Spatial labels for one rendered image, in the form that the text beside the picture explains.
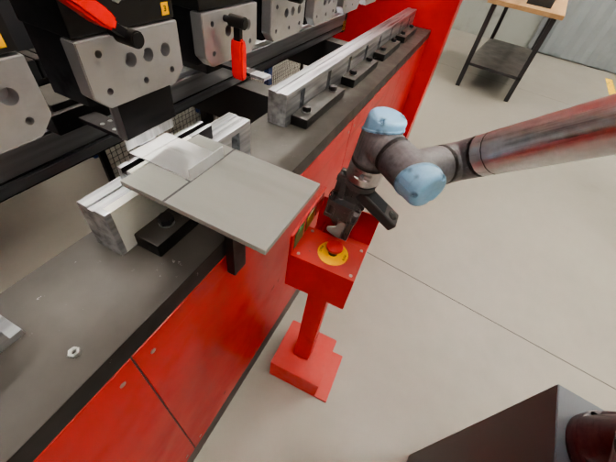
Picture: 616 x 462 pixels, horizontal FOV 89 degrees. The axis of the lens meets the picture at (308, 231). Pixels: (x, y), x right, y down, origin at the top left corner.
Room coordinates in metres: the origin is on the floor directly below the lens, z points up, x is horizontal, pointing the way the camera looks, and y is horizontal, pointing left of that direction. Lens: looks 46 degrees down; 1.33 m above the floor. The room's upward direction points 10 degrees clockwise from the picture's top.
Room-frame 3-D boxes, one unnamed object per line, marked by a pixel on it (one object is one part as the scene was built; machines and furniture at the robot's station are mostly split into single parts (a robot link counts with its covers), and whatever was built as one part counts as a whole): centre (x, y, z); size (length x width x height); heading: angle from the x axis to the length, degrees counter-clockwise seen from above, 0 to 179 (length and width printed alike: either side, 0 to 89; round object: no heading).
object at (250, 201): (0.40, 0.15, 1.00); 0.26 x 0.18 x 0.01; 71
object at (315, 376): (0.52, -0.10, 0.06); 0.25 x 0.20 x 0.12; 74
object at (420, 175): (0.50, -0.17, 1.02); 0.11 x 0.11 x 0.08; 34
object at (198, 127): (0.47, 0.28, 0.99); 0.20 x 0.03 x 0.03; 161
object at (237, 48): (0.57, 0.18, 1.15); 0.04 x 0.02 x 0.10; 71
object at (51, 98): (0.51, 0.43, 1.01); 0.26 x 0.12 x 0.05; 71
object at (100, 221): (0.50, 0.27, 0.92); 0.39 x 0.06 x 0.10; 161
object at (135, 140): (0.44, 0.29, 1.07); 0.10 x 0.02 x 0.10; 161
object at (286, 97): (1.64, -0.12, 0.92); 1.68 x 0.06 x 0.10; 161
